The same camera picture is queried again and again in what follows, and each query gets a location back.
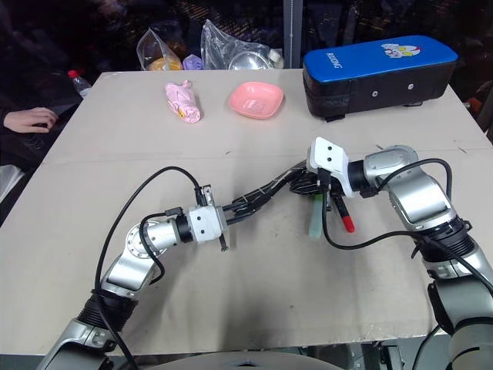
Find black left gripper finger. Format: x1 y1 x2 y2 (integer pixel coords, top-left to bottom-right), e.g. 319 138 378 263
222 193 270 217
224 200 275 232

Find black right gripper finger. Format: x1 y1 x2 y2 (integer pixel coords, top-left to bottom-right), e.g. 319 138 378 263
289 184 320 198
287 168 320 187

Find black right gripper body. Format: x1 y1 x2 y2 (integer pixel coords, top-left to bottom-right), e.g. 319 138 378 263
316 172 345 211

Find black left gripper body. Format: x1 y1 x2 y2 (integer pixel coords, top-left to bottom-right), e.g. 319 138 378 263
194 183 233 254

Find green highlighter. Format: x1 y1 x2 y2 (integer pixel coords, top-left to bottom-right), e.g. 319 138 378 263
307 193 324 241

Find black marker with red cap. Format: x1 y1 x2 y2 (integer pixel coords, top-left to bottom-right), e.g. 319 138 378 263
332 195 356 234

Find person's bare hand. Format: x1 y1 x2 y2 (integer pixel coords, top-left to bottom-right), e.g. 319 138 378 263
3 106 59 134

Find brown cardboard table cover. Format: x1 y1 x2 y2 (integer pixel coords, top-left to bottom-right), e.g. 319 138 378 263
0 68 493 358

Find pink square bowl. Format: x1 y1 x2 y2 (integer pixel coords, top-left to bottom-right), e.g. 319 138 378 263
227 81 286 122

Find blue and black boxing pad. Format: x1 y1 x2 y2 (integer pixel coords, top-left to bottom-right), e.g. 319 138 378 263
301 34 460 123

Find silver metal bowl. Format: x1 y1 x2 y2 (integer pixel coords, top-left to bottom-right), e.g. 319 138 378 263
228 49 271 72

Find small purple object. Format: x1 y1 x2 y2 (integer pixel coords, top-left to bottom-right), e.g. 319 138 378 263
182 53 204 72

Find crumpled clear plastic bag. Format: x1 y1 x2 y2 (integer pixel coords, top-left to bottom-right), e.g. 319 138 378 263
200 18 285 72

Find clear bag with orange contents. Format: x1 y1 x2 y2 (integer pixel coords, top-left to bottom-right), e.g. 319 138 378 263
137 28 189 72

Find clear bottle with red cap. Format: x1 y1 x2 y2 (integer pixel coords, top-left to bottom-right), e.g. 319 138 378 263
66 69 94 99

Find person's black clothing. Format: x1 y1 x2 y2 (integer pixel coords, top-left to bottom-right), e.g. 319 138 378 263
0 71 84 173

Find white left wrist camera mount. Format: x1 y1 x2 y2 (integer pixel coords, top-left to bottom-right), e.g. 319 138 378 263
187 204 225 244

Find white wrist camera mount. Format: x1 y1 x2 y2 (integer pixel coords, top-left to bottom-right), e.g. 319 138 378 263
307 136 354 198
187 204 225 244

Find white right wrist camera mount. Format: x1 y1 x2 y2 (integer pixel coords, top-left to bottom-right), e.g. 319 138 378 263
307 136 354 198

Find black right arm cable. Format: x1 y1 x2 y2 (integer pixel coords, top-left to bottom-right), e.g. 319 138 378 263
317 158 493 291

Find long black left arm cable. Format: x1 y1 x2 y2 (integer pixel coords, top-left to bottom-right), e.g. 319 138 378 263
94 166 203 370

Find short black left wrist cable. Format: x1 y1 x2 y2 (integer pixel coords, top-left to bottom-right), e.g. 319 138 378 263
139 207 186 287

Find grey metal post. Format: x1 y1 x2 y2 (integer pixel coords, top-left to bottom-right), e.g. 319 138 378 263
283 0 304 70

